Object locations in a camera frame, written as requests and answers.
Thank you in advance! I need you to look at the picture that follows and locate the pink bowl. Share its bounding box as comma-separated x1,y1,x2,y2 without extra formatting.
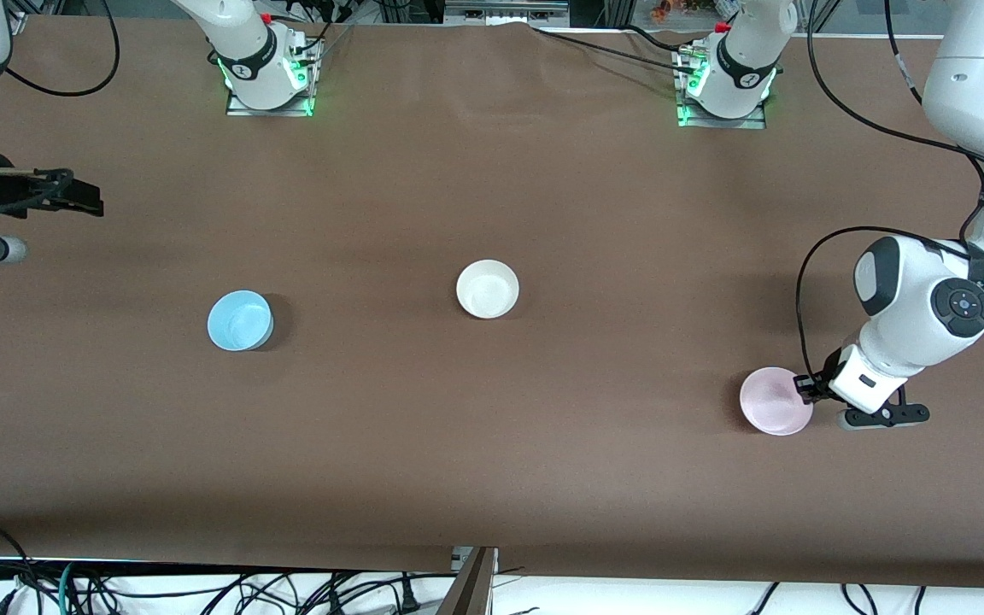
740,366,815,437

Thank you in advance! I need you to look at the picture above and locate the light blue bowl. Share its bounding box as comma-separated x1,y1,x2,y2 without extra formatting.
207,290,275,353

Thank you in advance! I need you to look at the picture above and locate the white bowl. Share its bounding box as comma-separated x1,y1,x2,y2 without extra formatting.
456,260,520,320

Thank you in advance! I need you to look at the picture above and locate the brown paper table cover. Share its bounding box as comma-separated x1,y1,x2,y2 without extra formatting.
0,13,984,590

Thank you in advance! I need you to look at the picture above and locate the orange background object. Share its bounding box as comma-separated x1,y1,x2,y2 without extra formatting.
653,0,715,22

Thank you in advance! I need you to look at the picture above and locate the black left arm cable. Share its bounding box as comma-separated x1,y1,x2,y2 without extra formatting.
794,0,984,385

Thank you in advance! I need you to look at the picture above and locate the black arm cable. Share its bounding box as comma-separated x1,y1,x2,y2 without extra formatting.
794,0,984,385
0,0,121,249

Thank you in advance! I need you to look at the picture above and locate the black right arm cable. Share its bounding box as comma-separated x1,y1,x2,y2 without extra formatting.
0,0,121,249

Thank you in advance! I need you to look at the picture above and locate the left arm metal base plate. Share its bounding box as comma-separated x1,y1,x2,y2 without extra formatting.
671,43,768,131

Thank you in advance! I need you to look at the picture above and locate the short black table cable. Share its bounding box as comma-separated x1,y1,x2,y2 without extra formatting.
620,23,696,52

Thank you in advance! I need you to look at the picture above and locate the long black table cable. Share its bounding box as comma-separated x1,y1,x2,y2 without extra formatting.
530,26,702,73

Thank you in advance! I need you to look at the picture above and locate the aluminium frame post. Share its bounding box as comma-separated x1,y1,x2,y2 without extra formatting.
439,547,500,615

